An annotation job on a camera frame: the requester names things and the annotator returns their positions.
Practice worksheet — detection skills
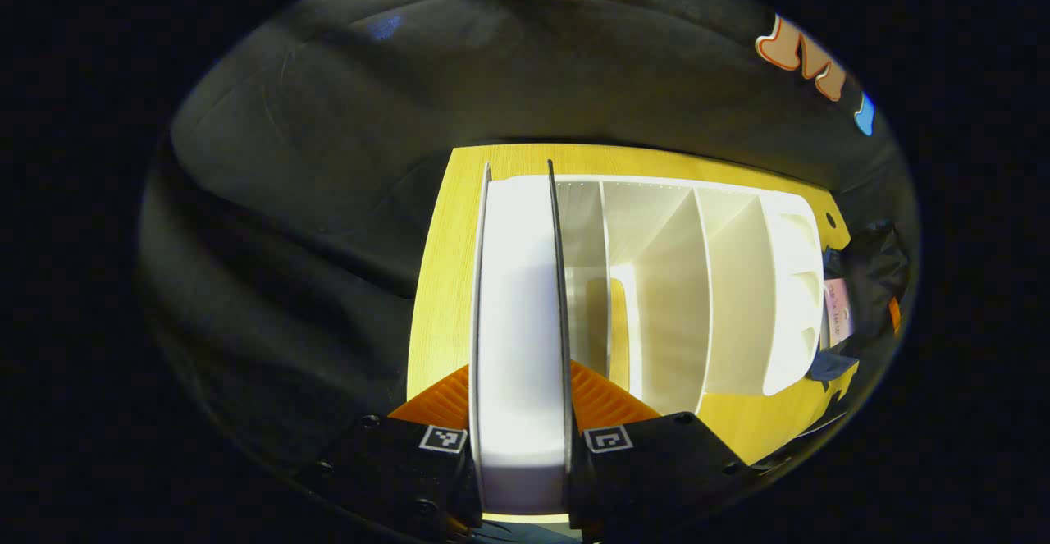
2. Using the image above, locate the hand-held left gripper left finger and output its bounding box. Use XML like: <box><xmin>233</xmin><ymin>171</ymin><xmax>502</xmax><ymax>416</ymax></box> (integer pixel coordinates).
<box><xmin>294</xmin><ymin>363</ymin><xmax>483</xmax><ymax>543</ymax></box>

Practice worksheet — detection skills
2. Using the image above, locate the pink book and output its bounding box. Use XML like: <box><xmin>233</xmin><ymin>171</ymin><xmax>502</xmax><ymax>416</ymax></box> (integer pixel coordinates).
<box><xmin>823</xmin><ymin>277</ymin><xmax>855</xmax><ymax>350</ymax></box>

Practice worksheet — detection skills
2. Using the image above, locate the dark cover book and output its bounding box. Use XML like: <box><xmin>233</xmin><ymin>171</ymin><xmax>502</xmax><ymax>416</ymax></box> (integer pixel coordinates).
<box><xmin>469</xmin><ymin>160</ymin><xmax>573</xmax><ymax>517</ymax></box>

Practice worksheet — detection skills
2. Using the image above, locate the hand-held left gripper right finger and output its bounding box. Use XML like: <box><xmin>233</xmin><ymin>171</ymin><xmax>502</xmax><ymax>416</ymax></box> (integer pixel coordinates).
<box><xmin>568</xmin><ymin>358</ymin><xmax>760</xmax><ymax>543</ymax></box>

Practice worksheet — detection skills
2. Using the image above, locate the blue schoolbag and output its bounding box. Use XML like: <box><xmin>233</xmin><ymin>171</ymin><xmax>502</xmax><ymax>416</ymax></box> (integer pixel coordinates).
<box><xmin>806</xmin><ymin>217</ymin><xmax>913</xmax><ymax>401</ymax></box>

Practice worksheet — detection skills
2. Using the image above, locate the black backdrop cloth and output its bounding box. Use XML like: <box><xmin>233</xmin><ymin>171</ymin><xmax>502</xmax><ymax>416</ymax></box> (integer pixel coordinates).
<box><xmin>135</xmin><ymin>0</ymin><xmax>920</xmax><ymax>479</ymax></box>

